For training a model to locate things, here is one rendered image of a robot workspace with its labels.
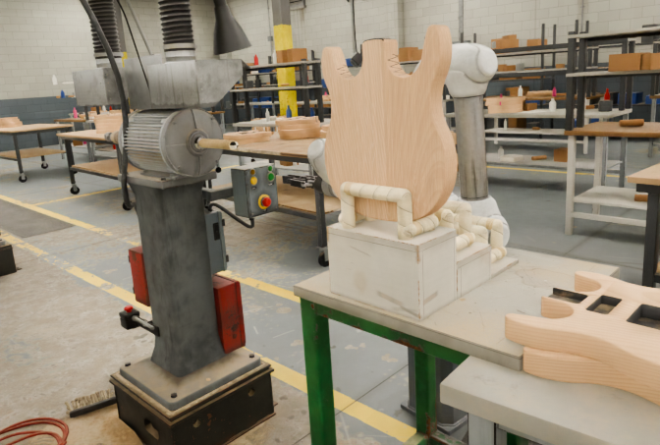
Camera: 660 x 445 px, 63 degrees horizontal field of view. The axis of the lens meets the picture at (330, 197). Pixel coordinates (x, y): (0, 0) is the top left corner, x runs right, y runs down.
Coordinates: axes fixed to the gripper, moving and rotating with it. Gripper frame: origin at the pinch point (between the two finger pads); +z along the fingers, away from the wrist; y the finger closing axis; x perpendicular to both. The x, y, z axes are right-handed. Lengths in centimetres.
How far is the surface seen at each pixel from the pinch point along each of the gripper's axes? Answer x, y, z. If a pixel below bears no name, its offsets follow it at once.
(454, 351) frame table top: -18, -51, -104
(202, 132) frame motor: 22.0, -30.0, 12.3
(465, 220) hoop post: 2, -26, -92
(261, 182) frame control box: -1.2, -5.3, 12.2
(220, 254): -33.0, -15.3, 32.5
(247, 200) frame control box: -7.4, -13.0, 13.0
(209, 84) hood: 39, -43, -15
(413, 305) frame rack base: -10, -52, -94
